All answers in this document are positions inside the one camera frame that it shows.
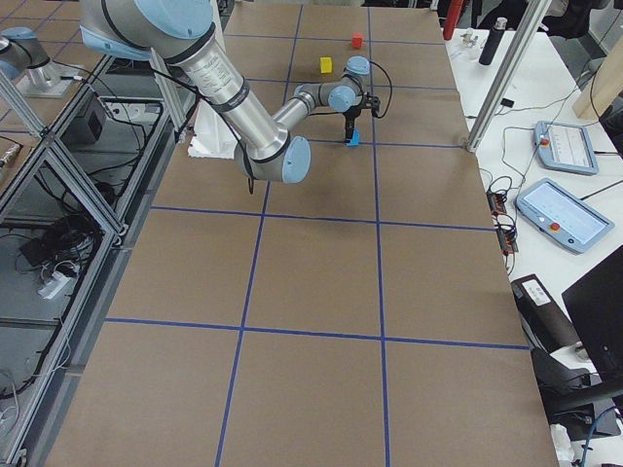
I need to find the black power adapter box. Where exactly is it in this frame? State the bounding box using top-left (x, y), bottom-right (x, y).
top-left (61, 97), bottom-right (106, 145)

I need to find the red bottle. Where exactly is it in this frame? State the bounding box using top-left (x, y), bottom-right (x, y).
top-left (443, 0), bottom-right (463, 41)

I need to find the blue foam block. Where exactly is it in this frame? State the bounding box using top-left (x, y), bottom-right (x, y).
top-left (346, 128), bottom-right (360, 147)

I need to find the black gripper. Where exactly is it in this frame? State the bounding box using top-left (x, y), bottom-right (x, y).
top-left (343, 107), bottom-right (361, 143)

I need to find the black thermos bottle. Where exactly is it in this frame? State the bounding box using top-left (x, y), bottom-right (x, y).
top-left (479, 17), bottom-right (507, 66)

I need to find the red foam block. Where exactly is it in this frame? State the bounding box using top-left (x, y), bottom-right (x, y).
top-left (350, 32), bottom-right (364, 50)

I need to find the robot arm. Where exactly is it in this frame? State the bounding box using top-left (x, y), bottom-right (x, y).
top-left (81, 0), bottom-right (380, 184)
top-left (1, 26), bottom-right (84, 98)

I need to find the aluminium frame post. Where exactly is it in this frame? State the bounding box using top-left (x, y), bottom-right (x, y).
top-left (464, 0), bottom-right (551, 153)

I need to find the teach pendant tablet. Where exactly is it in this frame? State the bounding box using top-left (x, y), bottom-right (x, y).
top-left (515, 178), bottom-right (615, 254)
top-left (533, 121), bottom-right (599, 175)

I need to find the white power strip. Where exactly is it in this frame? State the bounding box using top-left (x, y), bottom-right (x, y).
top-left (38, 271), bottom-right (70, 300)

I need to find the black computer monitor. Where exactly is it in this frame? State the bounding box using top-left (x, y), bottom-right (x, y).
top-left (530, 260), bottom-right (623, 439)

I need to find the near teach pendant tablet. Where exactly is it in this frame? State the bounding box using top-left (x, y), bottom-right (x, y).
top-left (515, 178), bottom-right (615, 254)

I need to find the far teach pendant tablet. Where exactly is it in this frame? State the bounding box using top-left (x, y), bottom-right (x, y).
top-left (533, 121), bottom-right (599, 175)

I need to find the yellow foam block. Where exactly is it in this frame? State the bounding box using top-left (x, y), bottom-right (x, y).
top-left (319, 56), bottom-right (333, 75)

